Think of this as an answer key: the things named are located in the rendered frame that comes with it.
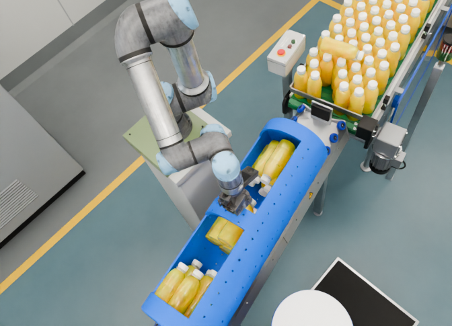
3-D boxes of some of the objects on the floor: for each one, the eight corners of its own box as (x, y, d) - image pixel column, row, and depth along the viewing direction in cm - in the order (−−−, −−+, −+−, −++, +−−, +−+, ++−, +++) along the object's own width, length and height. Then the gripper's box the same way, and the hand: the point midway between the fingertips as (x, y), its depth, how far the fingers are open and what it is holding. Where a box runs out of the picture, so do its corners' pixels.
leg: (311, 213, 268) (315, 170, 214) (315, 206, 270) (321, 161, 216) (319, 217, 266) (325, 175, 211) (323, 210, 268) (331, 166, 213)
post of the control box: (285, 157, 290) (281, 61, 204) (288, 153, 292) (285, 56, 205) (290, 160, 289) (288, 64, 202) (293, 155, 290) (292, 58, 204)
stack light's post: (385, 178, 272) (433, 67, 177) (387, 173, 273) (436, 60, 178) (391, 181, 271) (442, 70, 175) (393, 176, 272) (446, 64, 177)
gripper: (211, 191, 127) (222, 215, 145) (235, 204, 124) (243, 227, 142) (226, 169, 130) (235, 195, 148) (250, 182, 127) (256, 207, 145)
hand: (243, 204), depth 145 cm, fingers closed, pressing on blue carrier
